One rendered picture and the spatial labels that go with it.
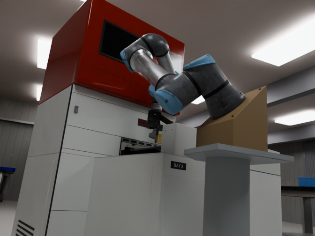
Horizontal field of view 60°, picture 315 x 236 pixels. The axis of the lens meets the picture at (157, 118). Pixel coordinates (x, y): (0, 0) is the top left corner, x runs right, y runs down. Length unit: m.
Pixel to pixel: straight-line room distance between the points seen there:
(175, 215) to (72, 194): 0.65
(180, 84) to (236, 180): 0.39
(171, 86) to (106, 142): 0.80
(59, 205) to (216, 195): 0.90
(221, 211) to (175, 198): 0.26
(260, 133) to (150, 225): 0.56
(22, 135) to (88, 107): 7.83
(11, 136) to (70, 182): 7.91
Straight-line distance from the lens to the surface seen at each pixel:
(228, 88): 1.05
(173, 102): 1.00
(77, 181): 1.62
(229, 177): 0.98
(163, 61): 1.50
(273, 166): 1.83
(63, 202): 1.60
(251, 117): 1.00
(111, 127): 1.73
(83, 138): 1.63
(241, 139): 0.95
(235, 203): 0.98
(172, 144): 1.19
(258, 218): 1.66
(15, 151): 9.40
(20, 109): 9.61
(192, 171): 1.25
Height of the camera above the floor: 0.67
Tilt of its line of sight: 15 degrees up
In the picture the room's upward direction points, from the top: 5 degrees clockwise
